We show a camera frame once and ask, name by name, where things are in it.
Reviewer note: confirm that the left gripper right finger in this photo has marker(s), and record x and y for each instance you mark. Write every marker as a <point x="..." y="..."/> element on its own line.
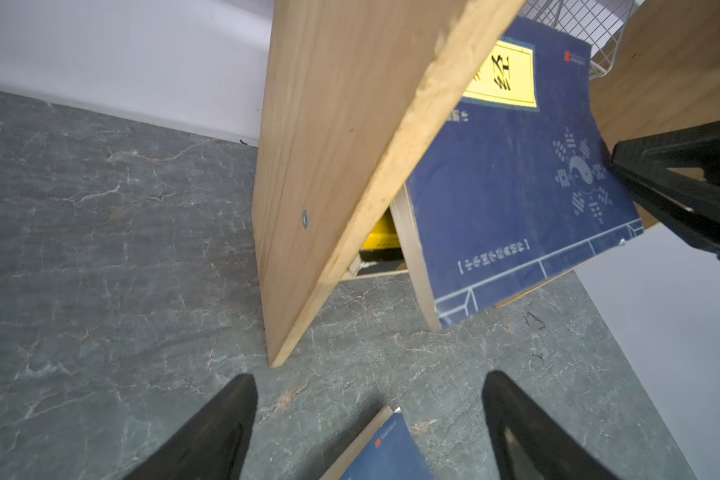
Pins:
<point x="527" y="443"/>

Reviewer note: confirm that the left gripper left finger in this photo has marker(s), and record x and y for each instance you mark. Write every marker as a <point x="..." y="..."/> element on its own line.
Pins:
<point x="213" y="443"/>

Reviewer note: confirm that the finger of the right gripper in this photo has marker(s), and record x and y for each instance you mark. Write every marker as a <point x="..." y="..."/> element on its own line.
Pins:
<point x="675" y="176"/>

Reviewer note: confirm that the blue book with yellow label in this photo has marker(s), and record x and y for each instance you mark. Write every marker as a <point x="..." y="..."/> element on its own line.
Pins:
<point x="514" y="190"/>

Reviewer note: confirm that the wooden two-tier shelf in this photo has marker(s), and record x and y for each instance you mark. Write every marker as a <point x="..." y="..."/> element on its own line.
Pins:
<point x="357" y="90"/>

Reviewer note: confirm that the white wire rack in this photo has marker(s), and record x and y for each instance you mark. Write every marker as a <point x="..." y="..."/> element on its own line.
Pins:
<point x="601" y="23"/>

